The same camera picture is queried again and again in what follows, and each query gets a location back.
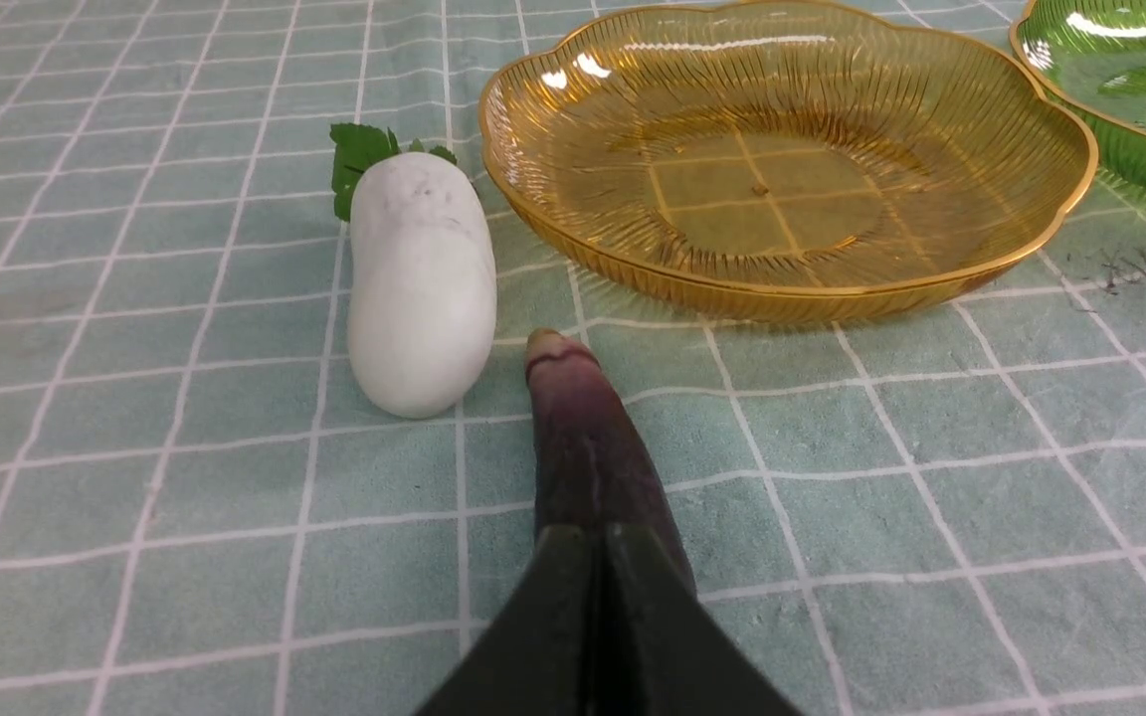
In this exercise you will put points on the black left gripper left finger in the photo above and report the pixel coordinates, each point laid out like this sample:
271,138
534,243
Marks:
529,659

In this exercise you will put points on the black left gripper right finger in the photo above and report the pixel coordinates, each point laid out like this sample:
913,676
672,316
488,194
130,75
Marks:
662,653

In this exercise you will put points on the purple eggplant one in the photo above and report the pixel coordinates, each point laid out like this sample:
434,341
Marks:
592,465

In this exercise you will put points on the white radish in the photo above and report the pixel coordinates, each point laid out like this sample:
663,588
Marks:
423,298

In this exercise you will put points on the green checkered tablecloth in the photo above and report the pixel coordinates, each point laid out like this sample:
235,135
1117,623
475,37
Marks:
201,515

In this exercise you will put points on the amber glass plate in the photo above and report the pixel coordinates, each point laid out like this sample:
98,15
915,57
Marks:
783,161

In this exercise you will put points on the green glass plate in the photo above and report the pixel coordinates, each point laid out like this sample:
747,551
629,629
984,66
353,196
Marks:
1091,56

